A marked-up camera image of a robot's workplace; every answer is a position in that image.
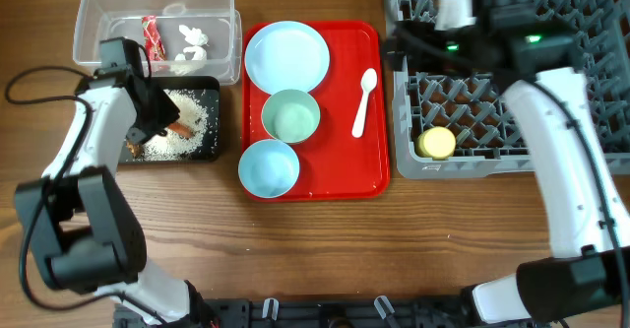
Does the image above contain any clear plastic bin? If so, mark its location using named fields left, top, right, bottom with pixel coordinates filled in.
left=73, top=0, right=242, bottom=85

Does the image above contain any light blue bowl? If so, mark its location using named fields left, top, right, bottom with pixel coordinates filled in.
left=238, top=139, right=300, bottom=199

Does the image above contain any white plastic spoon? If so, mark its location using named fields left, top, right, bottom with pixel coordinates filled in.
left=351, top=68, right=378, bottom=138

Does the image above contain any white tissue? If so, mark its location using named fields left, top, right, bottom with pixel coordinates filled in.
left=170, top=25, right=209, bottom=76

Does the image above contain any brown food scrap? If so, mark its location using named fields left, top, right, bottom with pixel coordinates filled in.
left=126, top=141, right=144, bottom=159

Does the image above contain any black plastic tray bin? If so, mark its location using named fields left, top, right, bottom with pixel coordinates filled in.
left=119, top=76, right=221, bottom=164

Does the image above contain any white rice pile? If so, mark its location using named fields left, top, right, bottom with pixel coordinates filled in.
left=126, top=90, right=220, bottom=162

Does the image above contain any red snack wrapper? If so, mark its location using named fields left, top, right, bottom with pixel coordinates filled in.
left=141, top=15, right=166, bottom=62

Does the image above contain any green bowl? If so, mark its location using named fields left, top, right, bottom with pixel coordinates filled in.
left=261, top=90, right=321, bottom=144

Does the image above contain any yellow plastic cup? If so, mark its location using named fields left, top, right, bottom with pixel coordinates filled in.
left=415, top=127, right=457, bottom=161

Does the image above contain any grey dishwasher rack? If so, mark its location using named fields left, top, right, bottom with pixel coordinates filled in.
left=392, top=0, right=629, bottom=179

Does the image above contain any orange carrot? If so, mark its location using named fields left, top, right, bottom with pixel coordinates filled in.
left=167, top=122, right=194, bottom=139

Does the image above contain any red serving tray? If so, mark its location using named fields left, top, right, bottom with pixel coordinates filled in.
left=242, top=21, right=390, bottom=202

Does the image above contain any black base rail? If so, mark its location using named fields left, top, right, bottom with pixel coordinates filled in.
left=112, top=295, right=550, bottom=328

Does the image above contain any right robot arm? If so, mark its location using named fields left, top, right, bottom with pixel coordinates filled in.
left=385, top=0, right=629, bottom=327

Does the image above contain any light blue plate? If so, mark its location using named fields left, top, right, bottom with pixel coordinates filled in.
left=244, top=21, right=331, bottom=95

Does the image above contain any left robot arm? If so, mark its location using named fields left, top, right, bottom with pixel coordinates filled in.
left=15, top=37, right=221, bottom=327

